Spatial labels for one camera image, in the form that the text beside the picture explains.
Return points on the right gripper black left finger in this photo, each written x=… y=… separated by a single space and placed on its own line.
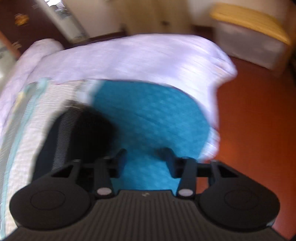
x=104 y=170

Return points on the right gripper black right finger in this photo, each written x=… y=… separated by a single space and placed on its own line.
x=182 y=168

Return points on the black pants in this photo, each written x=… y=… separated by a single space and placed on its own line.
x=76 y=134

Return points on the patterned teal white bedspread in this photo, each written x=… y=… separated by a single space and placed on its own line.
x=61 y=205

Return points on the lavender floral duvet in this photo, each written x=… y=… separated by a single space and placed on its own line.
x=190 y=63

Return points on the white storage box yellow lid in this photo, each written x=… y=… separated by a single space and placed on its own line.
x=249 y=35

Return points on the dark brown wooden door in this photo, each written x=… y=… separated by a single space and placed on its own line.
x=23 y=23

